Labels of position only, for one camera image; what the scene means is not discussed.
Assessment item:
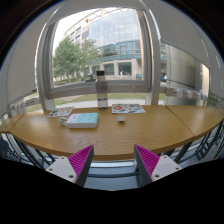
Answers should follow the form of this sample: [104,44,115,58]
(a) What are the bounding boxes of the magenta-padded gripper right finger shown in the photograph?
[133,144,183,186]

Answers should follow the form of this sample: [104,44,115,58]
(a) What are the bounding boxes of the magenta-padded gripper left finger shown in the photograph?
[45,144,95,188]

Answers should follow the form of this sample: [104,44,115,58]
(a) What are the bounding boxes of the white and teal power strip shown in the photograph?
[66,112,100,129]

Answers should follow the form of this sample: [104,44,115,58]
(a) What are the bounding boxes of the food sticker sheet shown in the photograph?
[45,106,75,118]

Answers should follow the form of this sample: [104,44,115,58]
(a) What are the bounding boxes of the planet sticker sheet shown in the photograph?
[111,103,147,115]

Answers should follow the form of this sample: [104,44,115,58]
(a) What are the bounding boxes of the clear water bottle black cap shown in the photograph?
[95,70,109,111]

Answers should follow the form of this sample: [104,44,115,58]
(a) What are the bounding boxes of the dark object outside window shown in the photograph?
[84,73,98,83]

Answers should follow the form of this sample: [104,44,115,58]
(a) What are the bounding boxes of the green tree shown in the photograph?
[52,35,101,83]

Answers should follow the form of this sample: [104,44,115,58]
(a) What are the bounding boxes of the glass office building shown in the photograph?
[64,8,144,81]

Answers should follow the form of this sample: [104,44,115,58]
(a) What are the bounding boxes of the black metal table frame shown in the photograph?
[0,119,224,188]

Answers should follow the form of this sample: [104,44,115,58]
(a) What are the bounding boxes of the white wall rail with knobs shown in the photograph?
[9,96,39,113]
[164,86,209,101]

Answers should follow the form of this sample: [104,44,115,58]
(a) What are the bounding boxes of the grey window frame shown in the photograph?
[34,6,168,111]

